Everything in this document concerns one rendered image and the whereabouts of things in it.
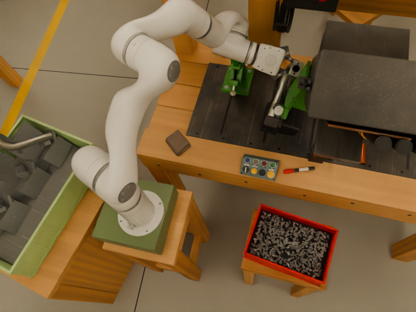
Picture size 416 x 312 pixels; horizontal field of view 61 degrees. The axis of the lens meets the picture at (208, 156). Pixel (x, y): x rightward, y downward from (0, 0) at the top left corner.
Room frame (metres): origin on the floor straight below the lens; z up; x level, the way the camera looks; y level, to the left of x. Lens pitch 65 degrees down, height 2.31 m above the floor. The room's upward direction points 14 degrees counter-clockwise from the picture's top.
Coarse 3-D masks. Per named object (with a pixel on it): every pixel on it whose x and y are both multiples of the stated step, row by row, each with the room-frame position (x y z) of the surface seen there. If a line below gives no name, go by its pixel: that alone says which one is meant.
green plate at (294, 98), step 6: (306, 66) 0.73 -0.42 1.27; (300, 72) 0.75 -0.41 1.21; (306, 72) 0.70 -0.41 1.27; (294, 84) 0.74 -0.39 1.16; (288, 90) 0.76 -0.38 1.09; (294, 90) 0.70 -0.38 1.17; (300, 90) 0.65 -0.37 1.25; (288, 96) 0.72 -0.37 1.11; (294, 96) 0.67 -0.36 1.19; (300, 96) 0.66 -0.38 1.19; (288, 102) 0.68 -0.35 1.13; (294, 102) 0.66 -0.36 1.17; (300, 102) 0.66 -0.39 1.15; (288, 108) 0.66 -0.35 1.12; (300, 108) 0.65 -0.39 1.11
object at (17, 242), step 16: (64, 160) 0.85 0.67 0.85; (64, 176) 0.76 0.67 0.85; (0, 192) 0.77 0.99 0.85; (48, 192) 0.70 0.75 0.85; (32, 208) 0.65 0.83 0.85; (48, 208) 0.63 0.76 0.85; (32, 224) 0.57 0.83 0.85; (0, 240) 0.53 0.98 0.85; (16, 240) 0.52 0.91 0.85; (0, 256) 0.46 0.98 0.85; (16, 256) 0.44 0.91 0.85
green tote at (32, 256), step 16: (16, 128) 1.02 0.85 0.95; (48, 128) 0.98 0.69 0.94; (80, 144) 0.88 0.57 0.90; (64, 192) 0.64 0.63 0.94; (80, 192) 0.67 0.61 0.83; (64, 208) 0.60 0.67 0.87; (48, 224) 0.53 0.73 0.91; (64, 224) 0.55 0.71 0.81; (32, 240) 0.46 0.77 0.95; (48, 240) 0.48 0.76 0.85; (32, 256) 0.42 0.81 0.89; (16, 272) 0.36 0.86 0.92; (32, 272) 0.37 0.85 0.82
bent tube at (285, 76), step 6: (294, 60) 0.79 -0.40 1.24; (288, 66) 0.83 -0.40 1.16; (294, 66) 0.84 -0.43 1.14; (300, 66) 0.76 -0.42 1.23; (288, 72) 0.76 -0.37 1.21; (282, 78) 0.83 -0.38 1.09; (288, 78) 0.82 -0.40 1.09; (282, 84) 0.81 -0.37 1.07; (282, 90) 0.79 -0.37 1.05; (276, 96) 0.78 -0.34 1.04; (276, 102) 0.76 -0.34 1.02; (270, 108) 0.76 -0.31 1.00; (270, 114) 0.73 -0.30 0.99
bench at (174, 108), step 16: (208, 48) 1.26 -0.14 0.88; (192, 64) 1.19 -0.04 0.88; (208, 64) 1.16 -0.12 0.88; (224, 64) 1.14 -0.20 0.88; (304, 64) 1.01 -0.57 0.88; (192, 80) 1.09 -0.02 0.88; (160, 96) 1.05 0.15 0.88; (176, 96) 1.02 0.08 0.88; (192, 96) 1.00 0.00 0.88; (160, 112) 0.95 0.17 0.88; (176, 112) 0.93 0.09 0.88; (192, 112) 0.91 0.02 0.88; (160, 128) 0.87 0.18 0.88; (176, 128) 0.84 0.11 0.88; (160, 176) 0.74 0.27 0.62; (176, 176) 0.78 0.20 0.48; (400, 256) 0.10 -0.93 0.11
